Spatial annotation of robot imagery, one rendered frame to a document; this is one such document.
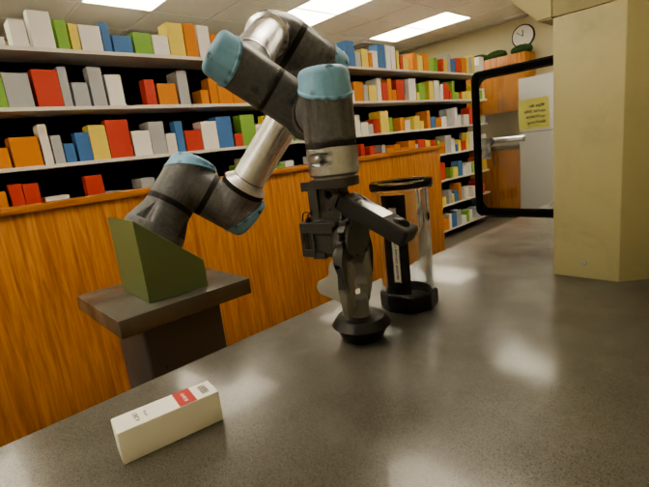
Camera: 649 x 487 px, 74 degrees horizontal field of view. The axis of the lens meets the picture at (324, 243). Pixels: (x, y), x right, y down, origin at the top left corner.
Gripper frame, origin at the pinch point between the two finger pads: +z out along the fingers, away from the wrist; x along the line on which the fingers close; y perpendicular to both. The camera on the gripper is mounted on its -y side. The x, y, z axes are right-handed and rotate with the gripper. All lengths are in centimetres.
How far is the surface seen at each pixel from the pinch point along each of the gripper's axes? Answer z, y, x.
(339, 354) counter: 5.1, 0.7, 6.6
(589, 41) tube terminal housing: -37, -29, -35
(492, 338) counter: 5.1, -18.4, -4.7
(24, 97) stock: -68, 222, -68
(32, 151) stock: -41, 223, -65
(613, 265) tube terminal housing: 2.1, -33.7, -34.2
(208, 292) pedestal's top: 5.2, 45.9, -10.7
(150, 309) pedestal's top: 5, 50, 2
